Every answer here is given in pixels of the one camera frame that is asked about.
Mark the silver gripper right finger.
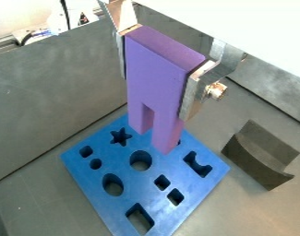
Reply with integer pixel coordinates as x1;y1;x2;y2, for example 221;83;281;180
178;39;245;121

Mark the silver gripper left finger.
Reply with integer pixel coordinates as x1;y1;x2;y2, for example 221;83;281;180
98;0;141;78

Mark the purple double-square block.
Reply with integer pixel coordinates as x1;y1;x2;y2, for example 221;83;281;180
125;26;205;154

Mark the dark grey curved block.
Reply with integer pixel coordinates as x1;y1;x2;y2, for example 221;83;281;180
221;120;300;191

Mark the blue shape-sorter board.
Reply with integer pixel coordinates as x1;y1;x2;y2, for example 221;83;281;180
61;116;229;236

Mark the white device with cables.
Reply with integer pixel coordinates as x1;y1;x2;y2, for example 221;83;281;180
12;0;99;46

